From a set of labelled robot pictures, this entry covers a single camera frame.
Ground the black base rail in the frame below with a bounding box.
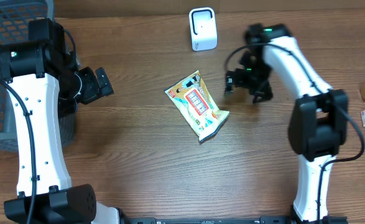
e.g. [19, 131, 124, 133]
[119, 216, 348, 224]

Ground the yellow wet wipes packet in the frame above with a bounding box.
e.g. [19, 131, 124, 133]
[164, 70, 229, 143]

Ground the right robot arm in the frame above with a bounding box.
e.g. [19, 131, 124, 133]
[225, 24, 348, 223]

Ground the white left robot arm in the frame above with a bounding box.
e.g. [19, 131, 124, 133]
[0, 19, 121, 223]

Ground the dark grey plastic basket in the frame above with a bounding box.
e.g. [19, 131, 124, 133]
[0, 0, 82, 152]

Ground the white barcode scanner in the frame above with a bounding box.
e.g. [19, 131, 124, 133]
[188, 7, 218, 52]

